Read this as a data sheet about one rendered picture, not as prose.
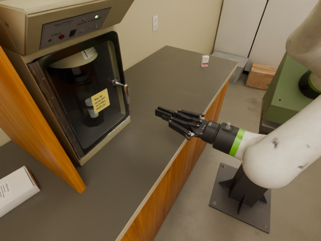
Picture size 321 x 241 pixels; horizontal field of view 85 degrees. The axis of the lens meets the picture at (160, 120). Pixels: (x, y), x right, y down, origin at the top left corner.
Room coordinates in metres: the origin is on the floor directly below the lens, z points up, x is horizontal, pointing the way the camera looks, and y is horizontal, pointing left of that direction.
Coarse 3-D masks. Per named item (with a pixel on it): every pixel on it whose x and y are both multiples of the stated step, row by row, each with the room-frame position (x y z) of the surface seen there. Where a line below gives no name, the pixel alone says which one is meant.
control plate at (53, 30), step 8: (80, 16) 0.46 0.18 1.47; (88, 16) 0.48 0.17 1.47; (104, 16) 0.54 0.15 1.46; (48, 24) 0.39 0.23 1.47; (56, 24) 0.41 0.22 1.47; (64, 24) 0.43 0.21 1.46; (72, 24) 0.45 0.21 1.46; (80, 24) 0.48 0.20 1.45; (88, 24) 0.51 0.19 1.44; (48, 32) 0.40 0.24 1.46; (56, 32) 0.42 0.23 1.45; (64, 32) 0.45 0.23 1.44; (80, 32) 0.50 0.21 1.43; (88, 32) 0.53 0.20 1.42; (56, 40) 0.44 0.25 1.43; (64, 40) 0.47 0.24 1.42; (40, 48) 0.41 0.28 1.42
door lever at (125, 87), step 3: (117, 81) 0.62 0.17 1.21; (117, 84) 0.61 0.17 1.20; (120, 84) 0.61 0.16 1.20; (123, 84) 0.60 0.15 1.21; (126, 84) 0.60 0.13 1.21; (123, 87) 0.59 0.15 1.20; (126, 87) 0.59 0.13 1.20; (126, 90) 0.59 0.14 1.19; (126, 93) 0.59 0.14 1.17; (126, 96) 0.59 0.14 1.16; (126, 99) 0.59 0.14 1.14; (129, 99) 0.60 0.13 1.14; (126, 102) 0.59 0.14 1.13; (129, 102) 0.60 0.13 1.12
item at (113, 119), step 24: (72, 48) 0.50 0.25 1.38; (96, 48) 0.57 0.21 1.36; (48, 72) 0.43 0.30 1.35; (72, 72) 0.48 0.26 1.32; (96, 72) 0.55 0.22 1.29; (120, 72) 0.64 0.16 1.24; (72, 96) 0.46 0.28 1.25; (120, 96) 0.62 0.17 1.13; (72, 120) 0.43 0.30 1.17; (96, 120) 0.50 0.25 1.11; (120, 120) 0.60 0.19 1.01; (96, 144) 0.47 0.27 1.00
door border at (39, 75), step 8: (32, 64) 0.40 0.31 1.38; (40, 72) 0.41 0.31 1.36; (40, 80) 0.40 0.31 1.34; (48, 88) 0.41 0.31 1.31; (48, 96) 0.40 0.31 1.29; (56, 104) 0.41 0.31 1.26; (56, 112) 0.40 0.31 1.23; (64, 120) 0.41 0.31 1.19; (64, 128) 0.40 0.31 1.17; (72, 136) 0.41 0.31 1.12; (72, 144) 0.40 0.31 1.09; (80, 152) 0.41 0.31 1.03
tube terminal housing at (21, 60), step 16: (0, 0) 0.42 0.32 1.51; (0, 32) 0.42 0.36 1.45; (96, 32) 0.60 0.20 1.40; (16, 48) 0.40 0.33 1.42; (48, 48) 0.46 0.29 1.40; (16, 64) 0.43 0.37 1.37; (32, 80) 0.40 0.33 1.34; (32, 96) 0.44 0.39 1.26; (48, 112) 0.41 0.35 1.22; (64, 144) 0.42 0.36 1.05; (80, 160) 0.41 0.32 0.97
